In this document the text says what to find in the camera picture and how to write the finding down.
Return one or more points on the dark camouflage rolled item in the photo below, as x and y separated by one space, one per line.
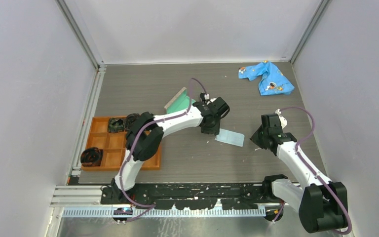
115 125

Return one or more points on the black orange rolled item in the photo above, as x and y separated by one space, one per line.
91 157

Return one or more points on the orange compartment tray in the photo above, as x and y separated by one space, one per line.
113 145

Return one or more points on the perforated metal cable rail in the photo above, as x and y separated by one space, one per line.
128 212

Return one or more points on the beige glasses case green lining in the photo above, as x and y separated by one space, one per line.
179 102

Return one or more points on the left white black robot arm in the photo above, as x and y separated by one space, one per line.
144 138

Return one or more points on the black patterned rolled item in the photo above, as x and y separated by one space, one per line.
130 120

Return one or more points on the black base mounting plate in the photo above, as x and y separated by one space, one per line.
194 196

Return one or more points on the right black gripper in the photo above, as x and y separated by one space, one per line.
255 138

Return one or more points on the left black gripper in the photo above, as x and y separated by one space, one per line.
214 130

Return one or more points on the light blue lens cloth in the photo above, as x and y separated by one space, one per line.
230 137

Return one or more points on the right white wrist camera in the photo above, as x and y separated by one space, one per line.
282 119

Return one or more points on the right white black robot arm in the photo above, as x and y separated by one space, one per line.
320 202

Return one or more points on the blue patterned cloth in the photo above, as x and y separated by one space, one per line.
272 81

